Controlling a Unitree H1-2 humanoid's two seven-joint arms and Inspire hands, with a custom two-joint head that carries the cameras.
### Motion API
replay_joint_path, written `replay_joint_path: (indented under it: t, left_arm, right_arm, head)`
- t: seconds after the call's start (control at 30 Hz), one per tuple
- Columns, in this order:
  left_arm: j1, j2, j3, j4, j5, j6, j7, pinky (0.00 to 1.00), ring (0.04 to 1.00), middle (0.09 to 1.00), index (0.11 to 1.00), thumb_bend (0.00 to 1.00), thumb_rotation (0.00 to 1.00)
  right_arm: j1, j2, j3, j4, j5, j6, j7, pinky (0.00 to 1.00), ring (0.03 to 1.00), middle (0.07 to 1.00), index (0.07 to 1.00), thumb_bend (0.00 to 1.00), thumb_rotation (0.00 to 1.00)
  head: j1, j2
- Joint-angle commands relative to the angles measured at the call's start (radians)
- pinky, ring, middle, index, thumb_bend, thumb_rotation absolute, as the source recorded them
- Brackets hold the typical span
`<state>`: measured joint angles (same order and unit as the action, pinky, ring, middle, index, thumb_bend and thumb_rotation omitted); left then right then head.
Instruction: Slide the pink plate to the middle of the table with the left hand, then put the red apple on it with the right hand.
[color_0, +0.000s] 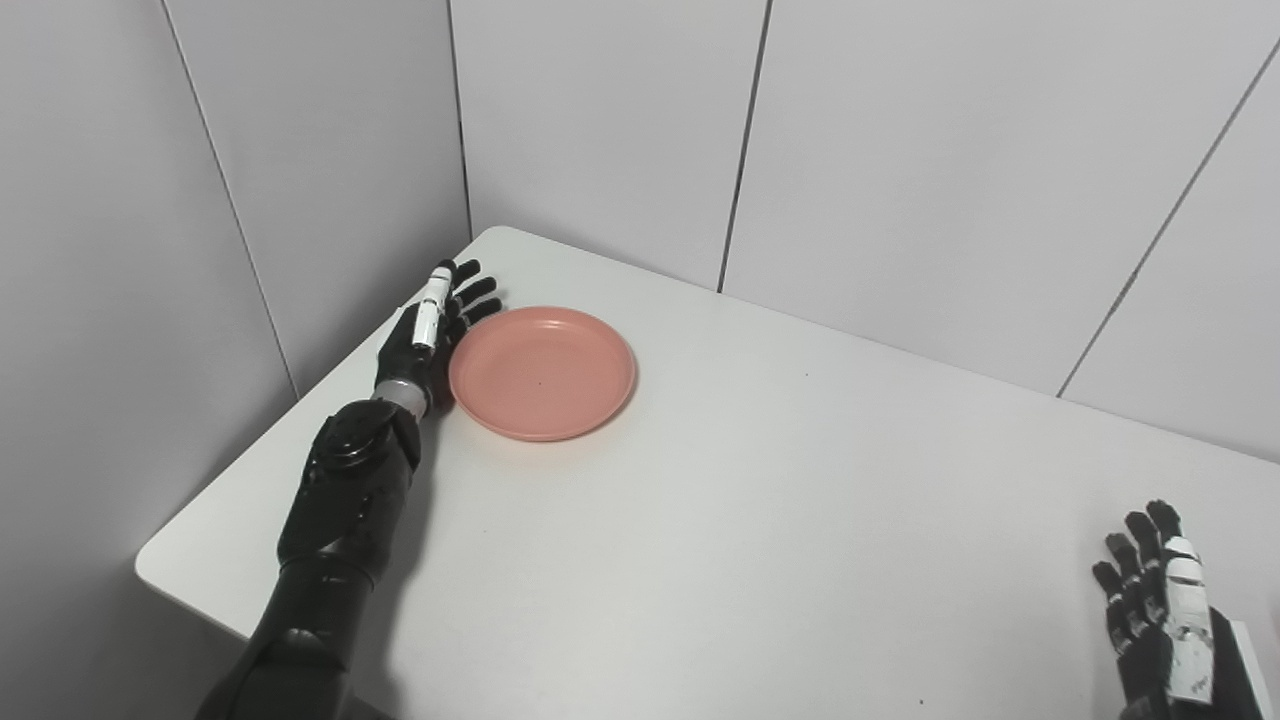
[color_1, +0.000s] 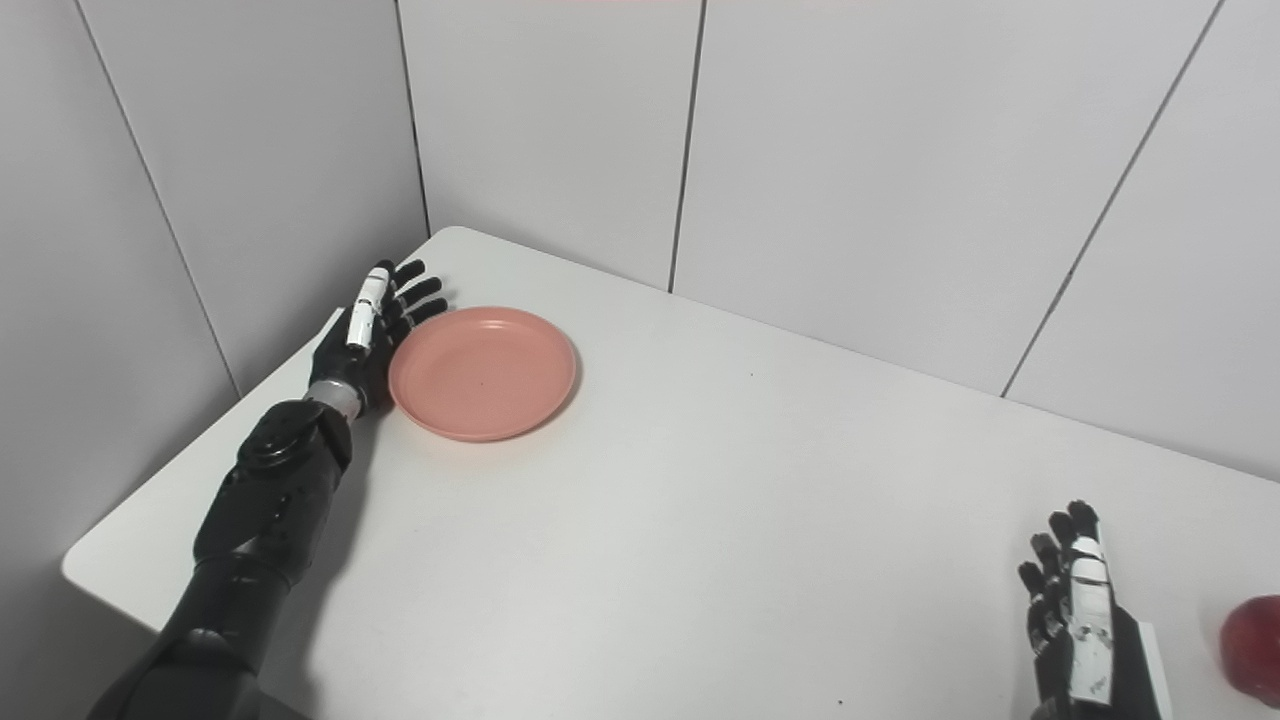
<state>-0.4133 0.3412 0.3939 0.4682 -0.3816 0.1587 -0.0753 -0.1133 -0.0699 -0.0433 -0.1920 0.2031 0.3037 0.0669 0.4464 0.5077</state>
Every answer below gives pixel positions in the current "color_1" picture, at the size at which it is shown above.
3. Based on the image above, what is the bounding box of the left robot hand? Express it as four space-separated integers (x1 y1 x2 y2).
308 259 449 413

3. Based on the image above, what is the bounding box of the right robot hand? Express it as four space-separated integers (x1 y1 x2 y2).
1018 500 1173 720

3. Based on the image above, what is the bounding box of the pink plate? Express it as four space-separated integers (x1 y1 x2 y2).
388 306 578 443

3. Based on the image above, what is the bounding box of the red apple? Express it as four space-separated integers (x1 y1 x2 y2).
1219 596 1280 703

